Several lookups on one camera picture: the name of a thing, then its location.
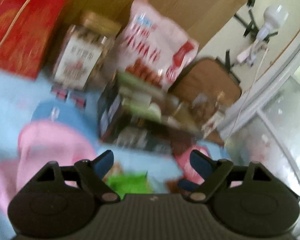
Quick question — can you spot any black sheep print box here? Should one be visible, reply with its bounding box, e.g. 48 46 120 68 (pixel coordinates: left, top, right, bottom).
97 73 203 154

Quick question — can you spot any cashew jar gold lid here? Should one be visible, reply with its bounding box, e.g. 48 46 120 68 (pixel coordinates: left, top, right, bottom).
52 11 121 90

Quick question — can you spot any pink snack bag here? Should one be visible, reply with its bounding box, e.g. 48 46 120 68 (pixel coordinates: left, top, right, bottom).
113 0 199 90

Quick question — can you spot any white cable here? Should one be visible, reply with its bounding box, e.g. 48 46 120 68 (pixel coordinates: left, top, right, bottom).
225 47 269 140

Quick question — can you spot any pecan jar gold lid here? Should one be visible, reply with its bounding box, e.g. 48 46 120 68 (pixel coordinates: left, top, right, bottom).
190 92 228 138

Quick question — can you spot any white light bulb lamp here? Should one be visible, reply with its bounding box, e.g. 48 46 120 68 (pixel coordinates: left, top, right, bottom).
235 4 289 66

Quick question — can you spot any pig cartoon blue tablecloth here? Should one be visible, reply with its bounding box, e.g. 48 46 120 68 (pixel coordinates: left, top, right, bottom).
0 67 231 240

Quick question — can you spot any green snack packet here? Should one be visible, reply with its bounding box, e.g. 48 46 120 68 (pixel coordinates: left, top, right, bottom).
106 173 153 199

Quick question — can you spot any red gift bag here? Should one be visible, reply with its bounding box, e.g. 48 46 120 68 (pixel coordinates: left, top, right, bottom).
0 0 70 79

